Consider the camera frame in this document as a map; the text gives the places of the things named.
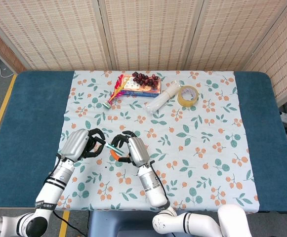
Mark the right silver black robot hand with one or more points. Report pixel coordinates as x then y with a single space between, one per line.
138 150

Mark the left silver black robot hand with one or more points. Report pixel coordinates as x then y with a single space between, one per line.
75 145

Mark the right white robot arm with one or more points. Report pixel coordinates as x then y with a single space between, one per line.
158 192

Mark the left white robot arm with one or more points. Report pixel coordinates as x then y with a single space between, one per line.
47 195

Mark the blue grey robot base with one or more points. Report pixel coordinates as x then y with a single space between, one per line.
108 224

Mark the floral print tablecloth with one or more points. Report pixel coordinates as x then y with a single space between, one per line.
182 138

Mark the blue felt table cover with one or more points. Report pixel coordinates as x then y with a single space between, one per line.
27 128

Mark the colourful flat cardboard box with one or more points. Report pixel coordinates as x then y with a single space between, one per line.
138 90

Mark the red yellow feather shuttlecock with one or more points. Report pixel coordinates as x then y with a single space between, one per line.
116 90

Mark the clear packing tape roll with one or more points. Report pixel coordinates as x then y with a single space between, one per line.
187 100

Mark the dark red grape bunch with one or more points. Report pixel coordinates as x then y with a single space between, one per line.
144 79

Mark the yellow floor tape strip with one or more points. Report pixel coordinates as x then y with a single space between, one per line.
64 223
0 116

